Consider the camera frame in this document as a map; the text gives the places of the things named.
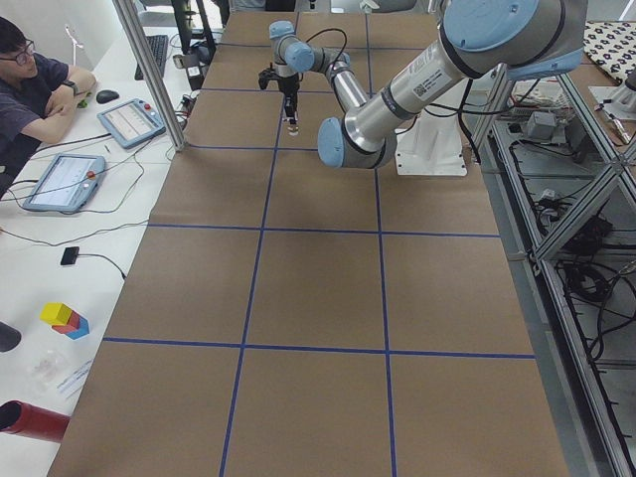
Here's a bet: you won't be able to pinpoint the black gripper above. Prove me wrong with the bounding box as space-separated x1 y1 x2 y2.
278 74 300 126

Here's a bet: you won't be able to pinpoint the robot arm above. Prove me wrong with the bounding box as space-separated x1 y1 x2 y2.
269 0 587 169

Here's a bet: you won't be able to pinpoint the black keyboard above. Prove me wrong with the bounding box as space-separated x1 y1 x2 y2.
146 35 169 78

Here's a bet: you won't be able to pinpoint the far blue teach pendant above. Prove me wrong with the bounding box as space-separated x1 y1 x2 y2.
96 98 166 149

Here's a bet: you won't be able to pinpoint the blue teach pendant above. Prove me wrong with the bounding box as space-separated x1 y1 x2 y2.
22 154 106 213
96 98 166 149

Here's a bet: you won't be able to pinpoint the black computer mouse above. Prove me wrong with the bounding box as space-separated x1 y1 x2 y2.
95 89 119 104

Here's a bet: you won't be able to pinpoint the near blue teach pendant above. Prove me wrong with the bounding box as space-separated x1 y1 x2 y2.
22 154 106 213

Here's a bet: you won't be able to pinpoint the seated person dark shirt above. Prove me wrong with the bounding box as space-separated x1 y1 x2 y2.
1 18 96 192

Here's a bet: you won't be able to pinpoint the small black box device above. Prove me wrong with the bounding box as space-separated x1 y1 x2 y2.
60 246 80 266

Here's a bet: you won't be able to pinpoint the stacked coloured blocks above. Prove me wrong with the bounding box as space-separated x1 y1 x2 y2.
40 302 89 340

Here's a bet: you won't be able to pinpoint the red cylinder tube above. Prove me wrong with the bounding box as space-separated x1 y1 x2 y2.
1 400 71 443

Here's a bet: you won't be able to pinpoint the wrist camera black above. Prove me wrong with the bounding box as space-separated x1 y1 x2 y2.
258 69 277 90

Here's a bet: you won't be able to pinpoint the aluminium frame post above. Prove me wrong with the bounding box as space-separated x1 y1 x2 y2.
112 0 186 152

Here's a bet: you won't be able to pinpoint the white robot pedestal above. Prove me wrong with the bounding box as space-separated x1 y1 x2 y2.
396 113 467 177

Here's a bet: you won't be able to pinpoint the aluminium frame rack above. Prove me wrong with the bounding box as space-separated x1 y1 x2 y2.
477 59 635 476

